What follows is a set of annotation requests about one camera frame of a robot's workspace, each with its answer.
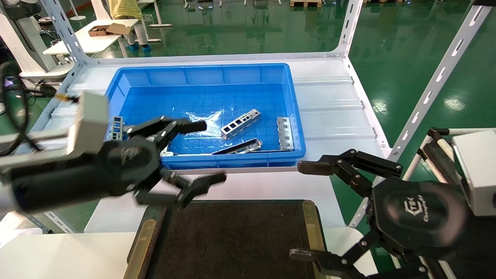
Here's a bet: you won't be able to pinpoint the blue plastic bin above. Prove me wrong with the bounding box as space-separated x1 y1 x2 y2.
105 63 307 170

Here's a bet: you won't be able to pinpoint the black container with brass edges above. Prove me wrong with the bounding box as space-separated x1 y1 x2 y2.
124 200 328 279

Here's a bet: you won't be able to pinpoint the white humanoid robot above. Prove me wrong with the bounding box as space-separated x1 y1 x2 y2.
0 0 75 80

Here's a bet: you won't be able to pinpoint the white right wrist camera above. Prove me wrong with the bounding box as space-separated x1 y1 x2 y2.
452 130 496 217

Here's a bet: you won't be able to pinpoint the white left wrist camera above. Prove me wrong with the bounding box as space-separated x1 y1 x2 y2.
0 91 110 171

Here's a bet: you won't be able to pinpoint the silver bracket with square holes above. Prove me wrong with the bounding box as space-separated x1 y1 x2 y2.
220 109 261 140
110 115 125 141
277 116 295 151

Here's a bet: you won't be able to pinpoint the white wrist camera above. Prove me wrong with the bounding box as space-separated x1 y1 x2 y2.
0 91 110 171
452 130 496 217

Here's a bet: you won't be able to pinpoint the long dark metal channel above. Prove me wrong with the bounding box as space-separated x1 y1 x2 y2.
212 138 264 155

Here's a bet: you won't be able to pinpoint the clear plastic film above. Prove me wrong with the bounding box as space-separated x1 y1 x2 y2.
185 110 225 137

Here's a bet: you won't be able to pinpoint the open cardboard box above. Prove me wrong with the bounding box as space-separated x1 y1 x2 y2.
88 22 132 38

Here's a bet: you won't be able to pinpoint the person in yellow gown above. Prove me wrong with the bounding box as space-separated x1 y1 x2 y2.
108 0 152 53

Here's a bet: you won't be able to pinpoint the white table with cardboard box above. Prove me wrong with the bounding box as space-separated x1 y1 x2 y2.
43 19 139 55

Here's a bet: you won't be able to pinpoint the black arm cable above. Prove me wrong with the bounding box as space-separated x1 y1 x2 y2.
0 62 80 155

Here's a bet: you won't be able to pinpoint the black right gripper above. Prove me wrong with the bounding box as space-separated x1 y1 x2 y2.
290 149 496 279

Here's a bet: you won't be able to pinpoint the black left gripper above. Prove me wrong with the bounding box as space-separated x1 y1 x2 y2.
10 115 227 212

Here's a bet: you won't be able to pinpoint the white metal shelving rack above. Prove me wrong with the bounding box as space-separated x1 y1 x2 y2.
39 0 493 234

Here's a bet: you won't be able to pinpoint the white cart frame black fittings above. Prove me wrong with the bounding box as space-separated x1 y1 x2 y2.
417 127 496 187

